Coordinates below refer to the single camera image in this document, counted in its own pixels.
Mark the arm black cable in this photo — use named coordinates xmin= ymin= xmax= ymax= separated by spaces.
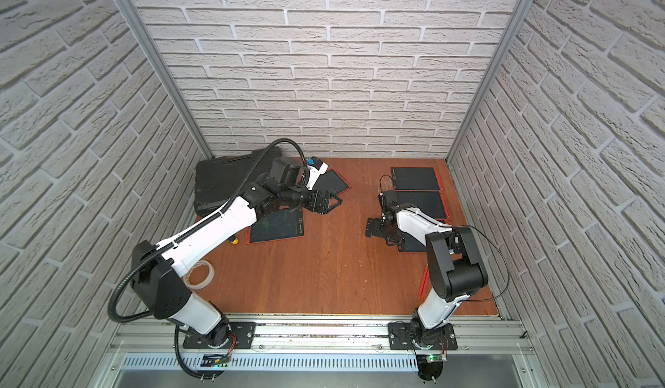
xmin=378 ymin=173 xmax=511 ymax=303
xmin=106 ymin=137 xmax=310 ymax=381

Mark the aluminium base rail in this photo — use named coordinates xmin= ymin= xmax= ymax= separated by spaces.
xmin=92 ymin=314 xmax=546 ymax=387

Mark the white tape roll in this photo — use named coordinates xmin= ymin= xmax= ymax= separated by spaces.
xmin=183 ymin=260 xmax=215 ymax=290

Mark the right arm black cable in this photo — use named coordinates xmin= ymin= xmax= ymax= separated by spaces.
xmin=378 ymin=173 xmax=511 ymax=303

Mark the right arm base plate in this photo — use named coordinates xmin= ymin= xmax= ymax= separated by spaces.
xmin=387 ymin=321 xmax=458 ymax=352

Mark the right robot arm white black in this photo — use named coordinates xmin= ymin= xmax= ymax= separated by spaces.
xmin=365 ymin=190 xmax=488 ymax=346

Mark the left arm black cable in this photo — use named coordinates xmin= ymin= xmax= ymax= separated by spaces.
xmin=106 ymin=137 xmax=310 ymax=381

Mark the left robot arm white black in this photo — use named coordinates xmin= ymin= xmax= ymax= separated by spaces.
xmin=129 ymin=157 xmax=335 ymax=346

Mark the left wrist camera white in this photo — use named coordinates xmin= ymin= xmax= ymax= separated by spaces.
xmin=306 ymin=156 xmax=328 ymax=191

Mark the black plastic tool case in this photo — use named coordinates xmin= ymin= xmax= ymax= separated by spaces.
xmin=194 ymin=149 xmax=263 ymax=218

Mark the writing tablet red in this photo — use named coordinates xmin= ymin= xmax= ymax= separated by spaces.
xmin=314 ymin=169 xmax=351 ymax=195
xmin=248 ymin=209 xmax=304 ymax=244

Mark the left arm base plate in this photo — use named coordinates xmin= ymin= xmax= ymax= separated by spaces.
xmin=182 ymin=321 xmax=256 ymax=350

